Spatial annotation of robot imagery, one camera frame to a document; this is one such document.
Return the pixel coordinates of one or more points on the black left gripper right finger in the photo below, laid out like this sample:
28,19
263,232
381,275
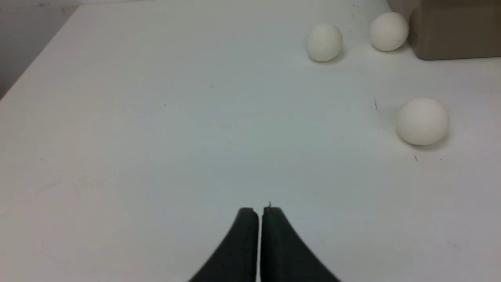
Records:
284,256

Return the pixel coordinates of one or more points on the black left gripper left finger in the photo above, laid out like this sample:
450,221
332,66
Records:
235,259

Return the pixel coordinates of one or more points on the white table-tennis ball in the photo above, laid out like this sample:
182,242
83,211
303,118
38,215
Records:
389,31
324,42
423,121

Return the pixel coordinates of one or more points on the brown plastic bin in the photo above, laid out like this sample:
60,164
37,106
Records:
456,29

